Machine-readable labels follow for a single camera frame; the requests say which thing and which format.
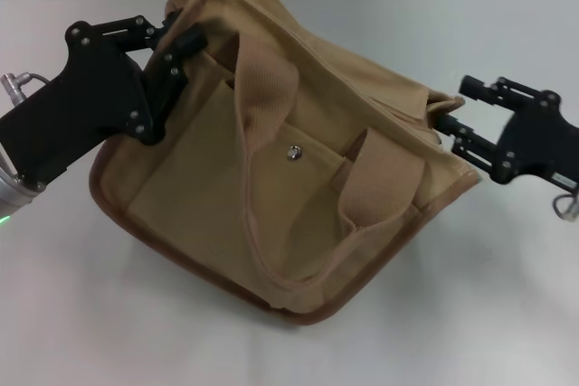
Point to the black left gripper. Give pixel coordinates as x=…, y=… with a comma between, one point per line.
x=86, y=106

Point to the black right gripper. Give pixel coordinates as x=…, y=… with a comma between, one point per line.
x=538, y=142

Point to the khaki canvas food bag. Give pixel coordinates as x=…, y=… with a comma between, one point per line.
x=271, y=205

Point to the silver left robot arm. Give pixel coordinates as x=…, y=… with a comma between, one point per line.
x=13, y=191

